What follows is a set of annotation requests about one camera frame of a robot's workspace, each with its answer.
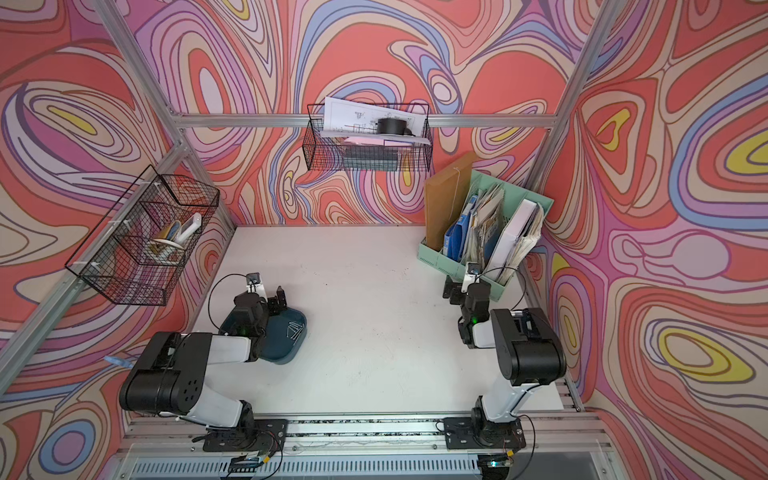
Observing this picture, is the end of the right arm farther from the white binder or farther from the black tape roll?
the black tape roll

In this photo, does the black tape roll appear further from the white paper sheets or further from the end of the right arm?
the end of the right arm

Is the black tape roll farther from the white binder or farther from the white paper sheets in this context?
the white binder

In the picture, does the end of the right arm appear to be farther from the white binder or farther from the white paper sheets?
the white paper sheets

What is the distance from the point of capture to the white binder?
84 centimetres

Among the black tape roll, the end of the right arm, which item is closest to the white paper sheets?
the black tape roll

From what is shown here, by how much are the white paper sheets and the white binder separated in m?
0.37

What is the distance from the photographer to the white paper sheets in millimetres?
850
